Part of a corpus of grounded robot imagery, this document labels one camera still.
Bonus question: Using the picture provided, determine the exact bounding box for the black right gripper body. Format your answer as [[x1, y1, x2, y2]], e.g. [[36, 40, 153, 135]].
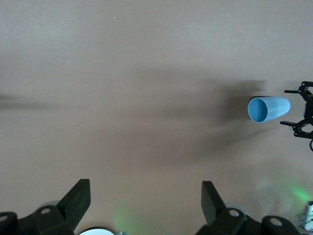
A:
[[302, 96, 313, 123]]

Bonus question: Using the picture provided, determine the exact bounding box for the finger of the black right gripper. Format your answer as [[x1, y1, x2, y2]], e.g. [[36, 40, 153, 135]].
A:
[[280, 120, 313, 139], [284, 81, 313, 99]]

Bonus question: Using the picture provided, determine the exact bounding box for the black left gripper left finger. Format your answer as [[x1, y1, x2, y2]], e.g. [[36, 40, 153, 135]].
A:
[[0, 178, 91, 235]]

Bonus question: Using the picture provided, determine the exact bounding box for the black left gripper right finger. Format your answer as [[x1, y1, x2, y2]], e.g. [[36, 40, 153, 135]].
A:
[[195, 181, 303, 235]]

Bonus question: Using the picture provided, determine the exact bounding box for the light blue plastic cup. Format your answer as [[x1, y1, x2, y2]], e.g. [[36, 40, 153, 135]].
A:
[[247, 95, 291, 123]]

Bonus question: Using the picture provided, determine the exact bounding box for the brown table cloth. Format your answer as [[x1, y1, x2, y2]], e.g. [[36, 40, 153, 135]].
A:
[[0, 0, 313, 235]]

